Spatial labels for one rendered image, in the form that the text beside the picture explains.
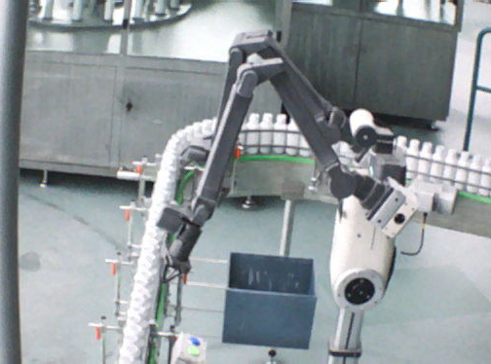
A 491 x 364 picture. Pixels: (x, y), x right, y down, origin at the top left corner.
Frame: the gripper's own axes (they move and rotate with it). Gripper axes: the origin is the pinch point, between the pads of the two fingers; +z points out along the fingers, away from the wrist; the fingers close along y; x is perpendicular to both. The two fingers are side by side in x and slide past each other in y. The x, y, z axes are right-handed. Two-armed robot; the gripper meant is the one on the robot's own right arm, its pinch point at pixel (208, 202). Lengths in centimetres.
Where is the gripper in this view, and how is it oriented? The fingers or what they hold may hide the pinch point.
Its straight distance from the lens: 389.8
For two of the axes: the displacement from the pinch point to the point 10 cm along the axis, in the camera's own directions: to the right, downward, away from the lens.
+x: -1.0, 4.5, -8.9
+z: -2.0, 8.6, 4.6
